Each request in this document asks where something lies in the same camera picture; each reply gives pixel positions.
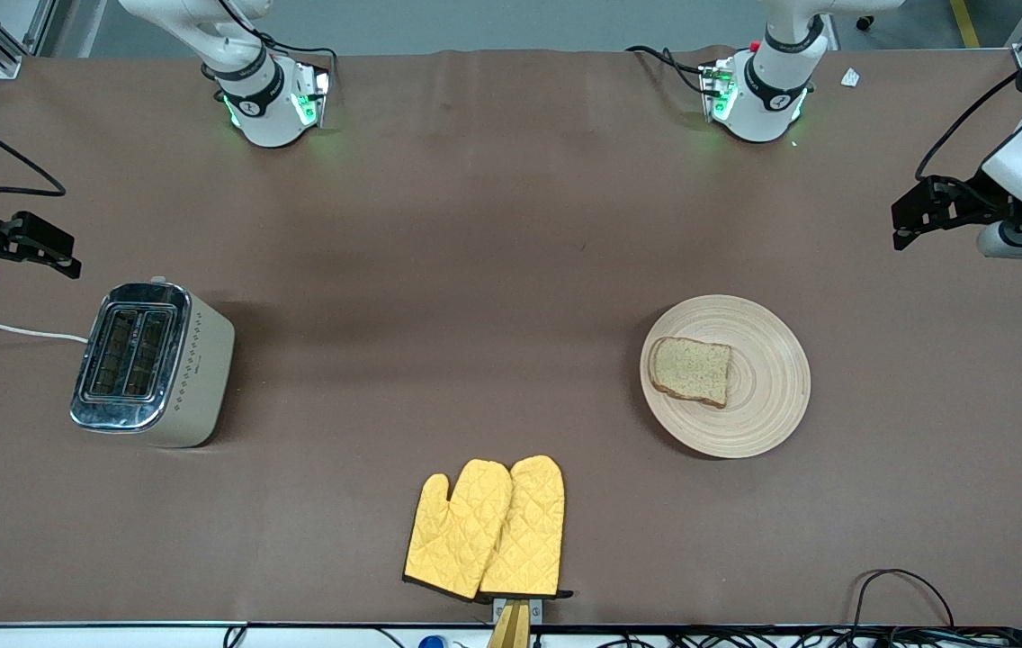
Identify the round light wooden plate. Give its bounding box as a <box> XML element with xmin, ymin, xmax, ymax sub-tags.
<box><xmin>640</xmin><ymin>295</ymin><xmax>811</xmax><ymax>460</ymax></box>

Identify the slice of toast bread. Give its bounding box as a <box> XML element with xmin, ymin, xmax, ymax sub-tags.
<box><xmin>649</xmin><ymin>337</ymin><xmax>733</xmax><ymax>410</ymax></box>

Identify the silver beige two-slot toaster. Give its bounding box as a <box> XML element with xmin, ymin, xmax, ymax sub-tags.
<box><xmin>70</xmin><ymin>283</ymin><xmax>235</xmax><ymax>449</ymax></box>

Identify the yellow quilted oven mitt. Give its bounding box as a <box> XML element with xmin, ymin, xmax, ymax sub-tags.
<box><xmin>403</xmin><ymin>459</ymin><xmax>513</xmax><ymax>602</ymax></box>
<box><xmin>479</xmin><ymin>454</ymin><xmax>575</xmax><ymax>602</ymax></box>

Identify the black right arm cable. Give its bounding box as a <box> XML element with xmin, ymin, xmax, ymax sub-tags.
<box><xmin>0</xmin><ymin>94</ymin><xmax>67</xmax><ymax>199</ymax></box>

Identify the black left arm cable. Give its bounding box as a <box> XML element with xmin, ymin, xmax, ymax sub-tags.
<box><xmin>914</xmin><ymin>27</ymin><xmax>1022</xmax><ymax>181</ymax></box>

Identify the aluminium profile frame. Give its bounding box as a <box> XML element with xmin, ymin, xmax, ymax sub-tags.
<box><xmin>0</xmin><ymin>0</ymin><xmax>71</xmax><ymax>77</ymax></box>

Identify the black arm base cable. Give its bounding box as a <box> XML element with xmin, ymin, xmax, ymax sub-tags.
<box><xmin>626</xmin><ymin>45</ymin><xmax>712</xmax><ymax>96</ymax></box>

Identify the black looped cable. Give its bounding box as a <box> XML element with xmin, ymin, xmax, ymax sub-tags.
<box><xmin>848</xmin><ymin>569</ymin><xmax>957</xmax><ymax>631</ymax></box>

